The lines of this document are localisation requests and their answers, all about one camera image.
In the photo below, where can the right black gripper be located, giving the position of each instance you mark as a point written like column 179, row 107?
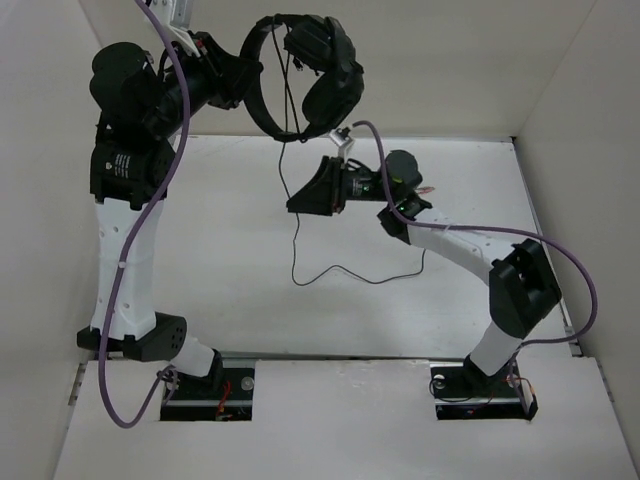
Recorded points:
column 323, row 194

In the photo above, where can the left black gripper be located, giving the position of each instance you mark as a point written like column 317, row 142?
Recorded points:
column 230, row 76

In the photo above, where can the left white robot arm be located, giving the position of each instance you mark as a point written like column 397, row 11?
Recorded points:
column 141, row 108

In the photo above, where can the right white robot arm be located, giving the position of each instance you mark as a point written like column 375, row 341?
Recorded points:
column 522, row 289

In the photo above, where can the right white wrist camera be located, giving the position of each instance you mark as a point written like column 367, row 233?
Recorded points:
column 342, row 139

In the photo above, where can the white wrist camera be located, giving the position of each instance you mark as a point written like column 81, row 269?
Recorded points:
column 175, row 17
column 342, row 139

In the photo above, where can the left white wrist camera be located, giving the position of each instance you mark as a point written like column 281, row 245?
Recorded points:
column 175, row 17

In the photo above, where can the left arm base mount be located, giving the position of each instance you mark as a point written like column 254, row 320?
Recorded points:
column 231, row 401

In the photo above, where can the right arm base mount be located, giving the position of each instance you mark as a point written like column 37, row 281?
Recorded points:
column 507, row 397

